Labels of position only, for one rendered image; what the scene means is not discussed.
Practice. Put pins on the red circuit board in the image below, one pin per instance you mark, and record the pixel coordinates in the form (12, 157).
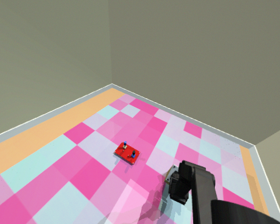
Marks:
(127, 152)

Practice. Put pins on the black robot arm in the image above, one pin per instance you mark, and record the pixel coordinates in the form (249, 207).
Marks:
(207, 209)

